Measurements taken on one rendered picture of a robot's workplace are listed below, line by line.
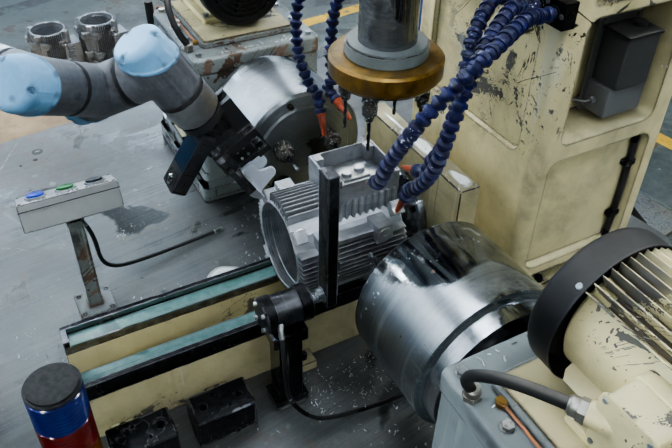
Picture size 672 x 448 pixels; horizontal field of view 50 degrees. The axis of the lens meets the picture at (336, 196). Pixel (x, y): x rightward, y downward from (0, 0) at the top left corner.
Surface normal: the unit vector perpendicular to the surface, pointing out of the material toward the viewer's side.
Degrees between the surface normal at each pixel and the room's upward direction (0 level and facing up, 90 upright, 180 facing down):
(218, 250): 0
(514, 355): 0
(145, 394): 90
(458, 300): 25
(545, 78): 90
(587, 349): 80
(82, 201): 67
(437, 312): 36
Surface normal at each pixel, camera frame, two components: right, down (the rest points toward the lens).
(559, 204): 0.47, 0.54
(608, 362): -0.87, 0.14
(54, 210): 0.44, 0.18
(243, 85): -0.50, -0.48
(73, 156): 0.02, -0.79
